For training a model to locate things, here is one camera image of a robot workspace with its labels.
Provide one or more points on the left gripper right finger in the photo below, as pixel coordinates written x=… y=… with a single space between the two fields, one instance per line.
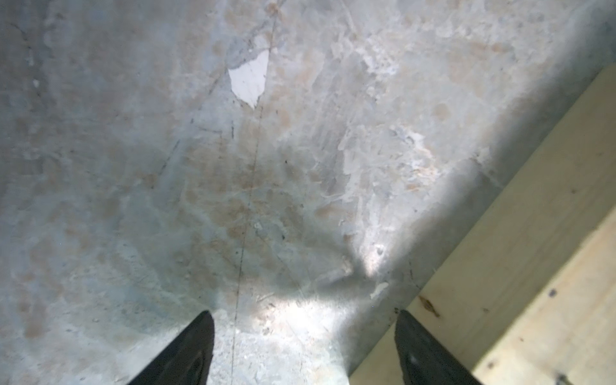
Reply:
x=423 y=360

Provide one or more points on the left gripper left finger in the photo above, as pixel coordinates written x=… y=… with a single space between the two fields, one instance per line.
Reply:
x=186 y=360

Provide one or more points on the wooden block with nails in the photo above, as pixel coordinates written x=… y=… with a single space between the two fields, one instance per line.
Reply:
x=528 y=296

